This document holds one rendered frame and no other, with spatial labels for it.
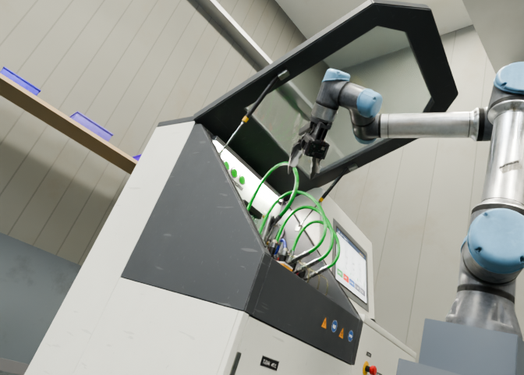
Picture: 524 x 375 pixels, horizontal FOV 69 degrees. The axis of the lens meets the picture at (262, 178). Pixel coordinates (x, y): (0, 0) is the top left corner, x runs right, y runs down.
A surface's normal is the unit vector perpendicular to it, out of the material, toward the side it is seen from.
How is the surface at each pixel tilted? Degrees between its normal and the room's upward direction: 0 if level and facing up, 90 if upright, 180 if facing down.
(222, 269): 90
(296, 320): 90
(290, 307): 90
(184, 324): 90
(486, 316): 72
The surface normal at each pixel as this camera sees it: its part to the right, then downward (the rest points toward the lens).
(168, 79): 0.69, -0.08
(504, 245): -0.36, -0.38
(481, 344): -0.65, -0.51
